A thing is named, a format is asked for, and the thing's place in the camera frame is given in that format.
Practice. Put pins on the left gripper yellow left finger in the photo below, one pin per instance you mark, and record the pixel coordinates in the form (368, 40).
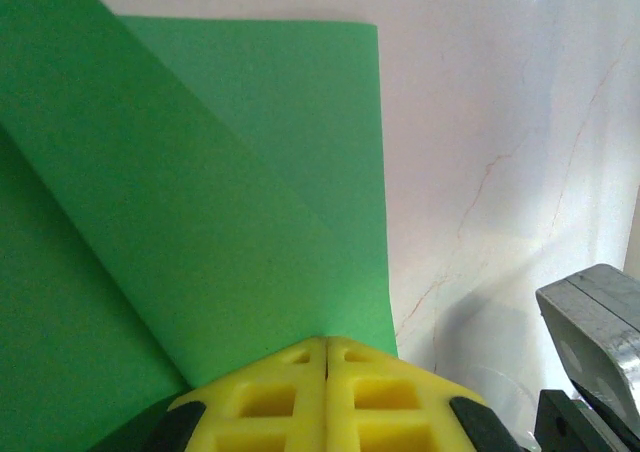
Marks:
(260, 407)

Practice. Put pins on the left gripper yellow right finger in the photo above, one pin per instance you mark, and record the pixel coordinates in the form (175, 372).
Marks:
(395, 407)

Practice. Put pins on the green paper sheet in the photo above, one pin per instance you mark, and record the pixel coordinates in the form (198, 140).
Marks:
(200, 172)

